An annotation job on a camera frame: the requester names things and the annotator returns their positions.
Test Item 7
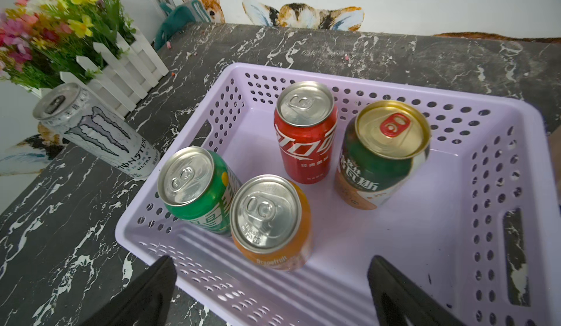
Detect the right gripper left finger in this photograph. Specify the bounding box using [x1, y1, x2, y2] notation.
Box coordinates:
[83, 256, 177, 325]

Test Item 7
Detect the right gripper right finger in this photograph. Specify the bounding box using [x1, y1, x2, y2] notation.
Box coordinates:
[367, 255, 463, 325]

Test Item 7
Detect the green Sprite can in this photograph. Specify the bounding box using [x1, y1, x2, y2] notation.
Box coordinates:
[157, 146, 242, 236]

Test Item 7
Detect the orange soda can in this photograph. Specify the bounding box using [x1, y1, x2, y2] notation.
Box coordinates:
[230, 174, 313, 271]

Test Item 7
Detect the green gold-top beer can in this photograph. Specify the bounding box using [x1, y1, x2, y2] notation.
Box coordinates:
[335, 100, 431, 211]

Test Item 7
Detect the white Monster energy can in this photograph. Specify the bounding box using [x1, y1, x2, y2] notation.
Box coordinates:
[33, 83, 160, 180]

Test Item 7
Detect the red Coca-Cola can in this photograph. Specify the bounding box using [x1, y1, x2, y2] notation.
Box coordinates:
[274, 81, 337, 184]

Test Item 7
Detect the colourful flowers white fence planter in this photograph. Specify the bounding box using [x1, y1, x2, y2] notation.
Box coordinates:
[1, 0, 169, 116]

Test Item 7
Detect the teal plush toy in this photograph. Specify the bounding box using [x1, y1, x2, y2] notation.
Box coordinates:
[154, 0, 211, 51]

